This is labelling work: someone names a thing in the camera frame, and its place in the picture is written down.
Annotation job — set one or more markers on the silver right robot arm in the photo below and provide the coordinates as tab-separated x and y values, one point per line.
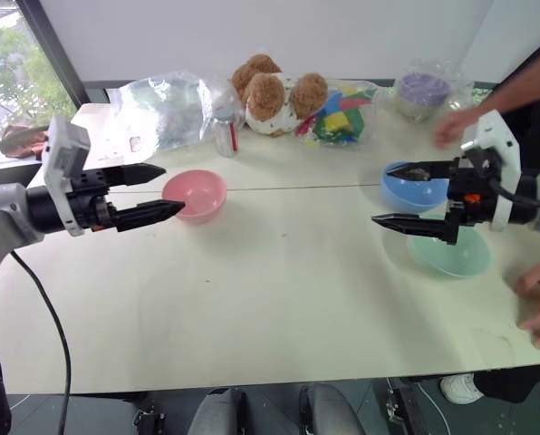
539	188

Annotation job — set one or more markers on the person's black trouser leg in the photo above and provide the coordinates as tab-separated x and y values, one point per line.
510	384

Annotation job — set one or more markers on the green plastic bowl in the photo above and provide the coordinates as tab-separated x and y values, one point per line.
460	258

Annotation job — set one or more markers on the bag with purple bowl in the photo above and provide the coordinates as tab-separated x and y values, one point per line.
421	90

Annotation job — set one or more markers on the large clear plastic bag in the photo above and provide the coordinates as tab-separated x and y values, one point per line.
166	109

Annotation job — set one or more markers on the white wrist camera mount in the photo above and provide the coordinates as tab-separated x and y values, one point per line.
64	145
496	131

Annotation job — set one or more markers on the brown and white plush bear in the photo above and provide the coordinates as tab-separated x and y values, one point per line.
267	97

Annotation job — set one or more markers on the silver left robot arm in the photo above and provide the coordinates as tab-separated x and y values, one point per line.
0	213

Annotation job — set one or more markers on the black window frame post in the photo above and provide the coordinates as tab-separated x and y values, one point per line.
52	52

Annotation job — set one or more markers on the dark grey rounded shape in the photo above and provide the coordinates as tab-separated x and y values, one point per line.
218	412
331	410

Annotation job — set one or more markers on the white sneaker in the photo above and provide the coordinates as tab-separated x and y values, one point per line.
461	389

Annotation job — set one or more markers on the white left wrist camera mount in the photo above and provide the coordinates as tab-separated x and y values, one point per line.
64	145

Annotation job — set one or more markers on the person's bare forearm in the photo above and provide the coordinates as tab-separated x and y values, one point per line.
519	97

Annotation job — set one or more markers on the small clear plastic bag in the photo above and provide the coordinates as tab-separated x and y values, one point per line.
224	97

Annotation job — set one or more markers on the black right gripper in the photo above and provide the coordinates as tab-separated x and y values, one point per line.
471	190

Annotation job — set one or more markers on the bag of colourful foam blocks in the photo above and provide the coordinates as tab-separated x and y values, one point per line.
338	115

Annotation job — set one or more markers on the blue plastic bowl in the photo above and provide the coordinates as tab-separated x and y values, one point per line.
406	195

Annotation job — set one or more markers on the person's right hand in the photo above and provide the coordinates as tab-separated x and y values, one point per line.
456	127

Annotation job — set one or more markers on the pink plastic bowl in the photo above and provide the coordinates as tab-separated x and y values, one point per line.
202	195

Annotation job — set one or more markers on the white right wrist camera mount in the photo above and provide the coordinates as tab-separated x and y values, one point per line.
496	131

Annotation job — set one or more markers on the brown crumpled cloth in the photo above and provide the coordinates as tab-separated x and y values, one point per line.
25	142

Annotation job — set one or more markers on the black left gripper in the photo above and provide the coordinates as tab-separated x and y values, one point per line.
89	206

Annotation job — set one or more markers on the small clear bottle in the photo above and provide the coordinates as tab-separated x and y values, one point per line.
226	133

